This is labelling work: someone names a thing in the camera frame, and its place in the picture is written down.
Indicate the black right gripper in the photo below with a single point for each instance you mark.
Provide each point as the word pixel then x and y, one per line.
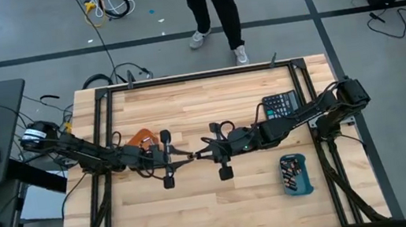
pixel 239 142

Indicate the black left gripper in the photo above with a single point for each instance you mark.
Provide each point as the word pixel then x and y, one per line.
pixel 155 156

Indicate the silver AA battery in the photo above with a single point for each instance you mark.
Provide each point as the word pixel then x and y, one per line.
pixel 146 140

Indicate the orange plastic bin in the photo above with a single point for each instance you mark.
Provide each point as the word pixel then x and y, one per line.
pixel 139 138

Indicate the black copper-top AA battery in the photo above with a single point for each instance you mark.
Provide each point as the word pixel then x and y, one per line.
pixel 284 165
pixel 288 173
pixel 290 180
pixel 290 165
pixel 292 187
pixel 296 163

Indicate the teal plastic bin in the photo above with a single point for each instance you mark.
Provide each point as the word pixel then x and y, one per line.
pixel 306 182

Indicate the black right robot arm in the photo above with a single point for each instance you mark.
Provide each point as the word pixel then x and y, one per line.
pixel 299 116

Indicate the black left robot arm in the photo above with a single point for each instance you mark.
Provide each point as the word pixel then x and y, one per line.
pixel 81 150

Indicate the black calculator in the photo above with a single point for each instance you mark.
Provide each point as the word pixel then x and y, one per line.
pixel 279 104

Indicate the yellow connector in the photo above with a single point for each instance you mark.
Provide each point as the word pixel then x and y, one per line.
pixel 68 127

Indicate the black flat bar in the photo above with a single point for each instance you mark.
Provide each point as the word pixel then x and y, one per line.
pixel 36 174

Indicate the white panel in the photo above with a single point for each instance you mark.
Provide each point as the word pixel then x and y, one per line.
pixel 42 203

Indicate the person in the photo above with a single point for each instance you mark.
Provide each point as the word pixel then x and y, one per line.
pixel 228 6

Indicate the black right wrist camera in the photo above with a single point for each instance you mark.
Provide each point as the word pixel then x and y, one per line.
pixel 226 173

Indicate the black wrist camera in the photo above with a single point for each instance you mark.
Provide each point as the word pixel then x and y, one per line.
pixel 226 173
pixel 169 182

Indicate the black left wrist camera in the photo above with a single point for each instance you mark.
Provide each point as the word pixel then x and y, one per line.
pixel 169 182

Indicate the black aluminium table frame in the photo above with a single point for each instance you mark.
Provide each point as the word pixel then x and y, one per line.
pixel 201 75

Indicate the silver mounting bracket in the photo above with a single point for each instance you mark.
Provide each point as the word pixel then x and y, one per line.
pixel 349 121

